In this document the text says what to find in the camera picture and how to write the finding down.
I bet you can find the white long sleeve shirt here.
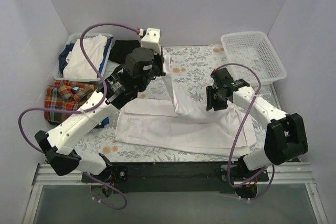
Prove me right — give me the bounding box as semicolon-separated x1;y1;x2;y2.
114;54;257;158

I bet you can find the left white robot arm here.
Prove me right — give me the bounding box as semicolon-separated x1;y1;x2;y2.
35;47;165;182

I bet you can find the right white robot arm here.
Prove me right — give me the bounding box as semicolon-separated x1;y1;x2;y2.
206;67;308;181

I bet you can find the floral patterned table mat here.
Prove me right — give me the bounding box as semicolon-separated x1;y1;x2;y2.
49;45;292;163

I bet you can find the black folded garment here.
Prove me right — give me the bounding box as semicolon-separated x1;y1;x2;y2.
109;40;140;64

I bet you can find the right white plastic basket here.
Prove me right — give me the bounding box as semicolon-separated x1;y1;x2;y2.
220;31;287;86

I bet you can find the folded white shirt in basket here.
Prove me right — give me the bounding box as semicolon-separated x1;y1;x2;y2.
63;34;108;80

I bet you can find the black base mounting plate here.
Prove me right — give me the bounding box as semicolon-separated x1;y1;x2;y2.
81;162;270;195

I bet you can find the navy garment in basket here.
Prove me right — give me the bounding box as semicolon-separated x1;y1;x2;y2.
58;43;74;75

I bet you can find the red plaid shirt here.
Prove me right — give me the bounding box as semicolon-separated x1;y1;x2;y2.
45;80;97;111

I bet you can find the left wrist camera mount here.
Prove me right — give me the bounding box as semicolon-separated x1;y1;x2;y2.
136;28;162;55

